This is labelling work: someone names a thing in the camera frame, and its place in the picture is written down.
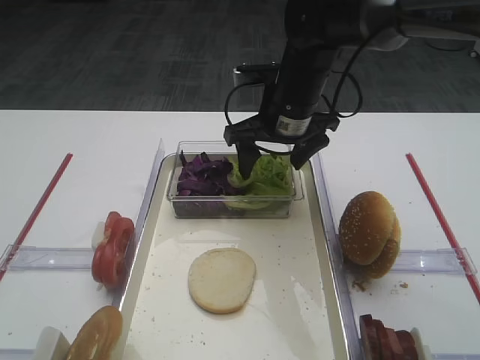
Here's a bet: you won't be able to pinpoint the meat crumbs on table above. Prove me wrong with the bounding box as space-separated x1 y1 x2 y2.
351 280 409 295

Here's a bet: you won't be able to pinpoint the sesame bun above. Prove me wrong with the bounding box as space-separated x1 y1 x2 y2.
366 218 401 279
339 191 401 266

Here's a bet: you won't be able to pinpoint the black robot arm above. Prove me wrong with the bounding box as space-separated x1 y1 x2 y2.
223 1 403 179

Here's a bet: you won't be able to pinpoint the sliced meat patties stack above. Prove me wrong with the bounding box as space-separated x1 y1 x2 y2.
359 314 419 360

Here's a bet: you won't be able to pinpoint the upper left clear rail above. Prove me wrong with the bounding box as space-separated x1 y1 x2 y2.
1 245 94 271

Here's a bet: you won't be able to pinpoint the rear sesame bun top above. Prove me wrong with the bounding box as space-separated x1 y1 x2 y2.
366 218 401 279

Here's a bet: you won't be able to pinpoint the left red strip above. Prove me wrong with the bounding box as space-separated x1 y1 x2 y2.
0 153 74 280

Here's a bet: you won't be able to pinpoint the right red strip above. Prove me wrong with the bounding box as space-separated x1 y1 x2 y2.
405 153 479 302

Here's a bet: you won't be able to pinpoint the front sesame bun top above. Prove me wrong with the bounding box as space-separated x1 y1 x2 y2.
339 191 401 266

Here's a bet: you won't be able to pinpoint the green lettuce pile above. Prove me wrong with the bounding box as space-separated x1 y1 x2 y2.
225 155 295 211

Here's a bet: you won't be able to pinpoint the white bun holder block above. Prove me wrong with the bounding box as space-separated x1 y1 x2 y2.
32 326 71 360

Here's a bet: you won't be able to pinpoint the white tomato holder block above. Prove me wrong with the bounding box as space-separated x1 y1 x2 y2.
91 221 105 250

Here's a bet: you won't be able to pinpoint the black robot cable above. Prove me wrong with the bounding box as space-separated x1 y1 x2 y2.
223 0 402 155

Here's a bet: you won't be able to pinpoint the red strip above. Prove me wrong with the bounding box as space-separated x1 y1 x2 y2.
0 153 74 280
405 153 479 302

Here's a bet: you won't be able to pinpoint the purple cabbage shreds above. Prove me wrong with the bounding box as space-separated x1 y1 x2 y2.
176 151 243 197

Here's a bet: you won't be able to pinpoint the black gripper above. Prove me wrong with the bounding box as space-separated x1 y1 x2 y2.
223 113 340 180

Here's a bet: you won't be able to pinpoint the lower left clear rail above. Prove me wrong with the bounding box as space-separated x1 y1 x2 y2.
0 349 35 360

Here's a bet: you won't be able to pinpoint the upper right clear rail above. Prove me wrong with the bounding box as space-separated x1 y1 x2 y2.
390 248 477 275

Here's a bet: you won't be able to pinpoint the browned bun bottom slice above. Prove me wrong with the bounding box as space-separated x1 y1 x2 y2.
66 305 123 360

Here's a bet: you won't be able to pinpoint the long clear rail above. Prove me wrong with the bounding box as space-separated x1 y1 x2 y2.
311 153 365 359
112 138 165 311

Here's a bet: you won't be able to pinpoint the front tomato slice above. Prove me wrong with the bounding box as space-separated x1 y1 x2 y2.
91 217 134 290

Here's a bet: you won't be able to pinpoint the right long clear rail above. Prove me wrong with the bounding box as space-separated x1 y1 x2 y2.
311 153 365 359

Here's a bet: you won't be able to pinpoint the white bun base slice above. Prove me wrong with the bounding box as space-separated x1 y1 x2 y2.
187 247 257 314

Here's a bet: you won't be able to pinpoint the left long clear rail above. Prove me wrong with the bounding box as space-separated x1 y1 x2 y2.
112 138 165 311

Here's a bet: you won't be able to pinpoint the rear tomato slice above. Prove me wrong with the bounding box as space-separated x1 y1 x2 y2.
103 211 122 241

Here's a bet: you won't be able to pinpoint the clear plastic salad container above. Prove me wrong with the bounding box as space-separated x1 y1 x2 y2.
166 141 303 218

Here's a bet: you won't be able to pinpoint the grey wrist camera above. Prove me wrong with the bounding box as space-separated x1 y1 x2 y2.
232 62 280 87

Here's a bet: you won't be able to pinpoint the silver metal tray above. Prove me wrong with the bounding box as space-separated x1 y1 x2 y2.
123 156 347 359

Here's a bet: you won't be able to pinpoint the lower right clear rail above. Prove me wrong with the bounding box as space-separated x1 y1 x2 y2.
432 353 480 360

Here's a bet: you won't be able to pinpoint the tomato slice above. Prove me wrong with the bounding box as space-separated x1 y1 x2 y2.
91 217 134 290
103 211 122 241

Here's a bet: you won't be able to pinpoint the white meat holder block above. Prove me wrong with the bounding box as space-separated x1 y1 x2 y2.
410 327 434 360

